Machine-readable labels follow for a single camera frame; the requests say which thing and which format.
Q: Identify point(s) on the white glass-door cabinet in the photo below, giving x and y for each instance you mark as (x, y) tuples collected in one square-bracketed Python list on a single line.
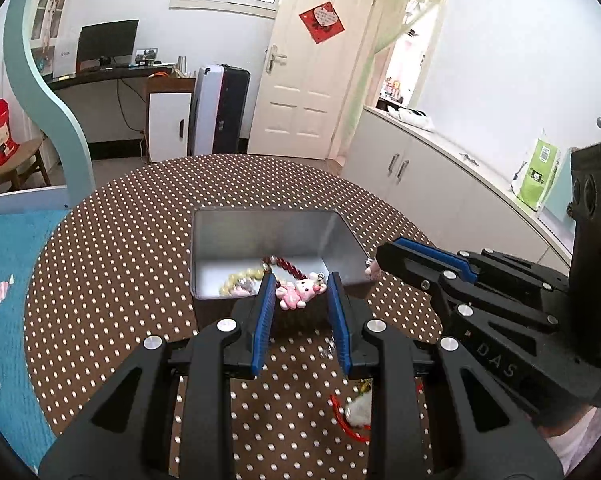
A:
[(55, 0)]

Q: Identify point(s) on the wooden chair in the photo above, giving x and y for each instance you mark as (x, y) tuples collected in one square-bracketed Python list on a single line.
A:
[(23, 155)]

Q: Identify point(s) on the brown polka dot tablecloth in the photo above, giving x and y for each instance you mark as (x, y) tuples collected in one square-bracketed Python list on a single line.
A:
[(130, 260)]

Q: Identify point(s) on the small white cabinet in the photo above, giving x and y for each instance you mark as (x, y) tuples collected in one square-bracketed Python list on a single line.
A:
[(168, 125)]

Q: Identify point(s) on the green paper bag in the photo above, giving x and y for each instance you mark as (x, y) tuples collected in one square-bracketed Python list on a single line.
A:
[(535, 175)]

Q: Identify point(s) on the white carton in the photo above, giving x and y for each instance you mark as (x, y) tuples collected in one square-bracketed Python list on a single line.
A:
[(65, 60)]

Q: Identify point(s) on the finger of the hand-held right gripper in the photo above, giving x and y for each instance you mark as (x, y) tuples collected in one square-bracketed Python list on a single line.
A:
[(430, 252), (410, 270)]

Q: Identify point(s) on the light teal loft bed frame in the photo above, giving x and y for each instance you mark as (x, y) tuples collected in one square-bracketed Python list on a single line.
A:
[(55, 110)]

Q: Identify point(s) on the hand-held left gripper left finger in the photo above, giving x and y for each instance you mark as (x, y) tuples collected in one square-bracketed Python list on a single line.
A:
[(263, 320)]

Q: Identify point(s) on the white sideboard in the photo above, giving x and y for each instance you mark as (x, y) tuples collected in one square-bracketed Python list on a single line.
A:
[(455, 200)]

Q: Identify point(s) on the small photo frame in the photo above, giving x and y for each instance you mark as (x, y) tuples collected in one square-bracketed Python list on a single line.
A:
[(146, 56)]

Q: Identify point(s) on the bunch of keys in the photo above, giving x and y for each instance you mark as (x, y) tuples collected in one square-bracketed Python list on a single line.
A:
[(469, 158)]

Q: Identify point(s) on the white panel door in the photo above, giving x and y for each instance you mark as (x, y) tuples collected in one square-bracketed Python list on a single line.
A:
[(300, 95)]

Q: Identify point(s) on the sheer white curtain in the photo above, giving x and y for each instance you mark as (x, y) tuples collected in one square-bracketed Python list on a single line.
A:
[(390, 30)]

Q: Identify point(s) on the blue candy print rug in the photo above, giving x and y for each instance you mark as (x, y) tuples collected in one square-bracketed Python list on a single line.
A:
[(10, 250)]

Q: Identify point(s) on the grey metal tin box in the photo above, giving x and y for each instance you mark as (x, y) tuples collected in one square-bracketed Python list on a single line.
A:
[(280, 230)]

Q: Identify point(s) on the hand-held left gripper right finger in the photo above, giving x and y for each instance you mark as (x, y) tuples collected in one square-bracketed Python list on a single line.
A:
[(338, 320)]

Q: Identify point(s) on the red diamond door decoration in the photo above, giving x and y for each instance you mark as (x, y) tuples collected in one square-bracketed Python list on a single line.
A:
[(323, 22)]

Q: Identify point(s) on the black computer monitor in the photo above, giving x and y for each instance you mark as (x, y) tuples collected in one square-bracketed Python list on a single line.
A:
[(108, 42)]

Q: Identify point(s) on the black and white suitcase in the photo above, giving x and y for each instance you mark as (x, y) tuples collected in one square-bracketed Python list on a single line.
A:
[(205, 110)]

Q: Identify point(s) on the person's right forearm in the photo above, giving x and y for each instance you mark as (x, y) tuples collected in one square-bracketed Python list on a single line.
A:
[(573, 445)]

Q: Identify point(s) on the white bag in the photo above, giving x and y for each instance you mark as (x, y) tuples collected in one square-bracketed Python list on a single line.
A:
[(410, 117)]

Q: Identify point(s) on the small pale pink charm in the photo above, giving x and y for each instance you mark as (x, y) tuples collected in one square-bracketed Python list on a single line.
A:
[(373, 266)]

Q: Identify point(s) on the dark top desk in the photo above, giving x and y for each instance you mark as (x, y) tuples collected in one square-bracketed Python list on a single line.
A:
[(105, 74)]

